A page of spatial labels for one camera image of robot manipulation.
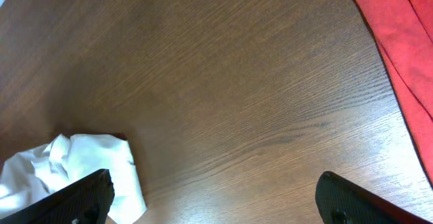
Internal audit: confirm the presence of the white robot print t-shirt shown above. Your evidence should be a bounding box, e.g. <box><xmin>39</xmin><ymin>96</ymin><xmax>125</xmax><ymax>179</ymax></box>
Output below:
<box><xmin>1</xmin><ymin>134</ymin><xmax>147</xmax><ymax>223</ymax></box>

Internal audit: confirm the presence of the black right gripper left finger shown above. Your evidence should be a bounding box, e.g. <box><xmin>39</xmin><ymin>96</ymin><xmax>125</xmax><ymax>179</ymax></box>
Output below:
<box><xmin>1</xmin><ymin>169</ymin><xmax>114</xmax><ymax>224</ymax></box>

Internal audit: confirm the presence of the red t-shirt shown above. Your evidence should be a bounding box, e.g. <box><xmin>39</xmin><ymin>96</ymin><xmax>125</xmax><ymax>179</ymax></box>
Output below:
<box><xmin>355</xmin><ymin>0</ymin><xmax>432</xmax><ymax>178</ymax></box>

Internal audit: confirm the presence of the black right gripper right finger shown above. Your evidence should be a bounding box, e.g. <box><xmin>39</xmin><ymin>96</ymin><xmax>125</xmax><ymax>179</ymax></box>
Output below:
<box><xmin>315</xmin><ymin>171</ymin><xmax>430</xmax><ymax>224</ymax></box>

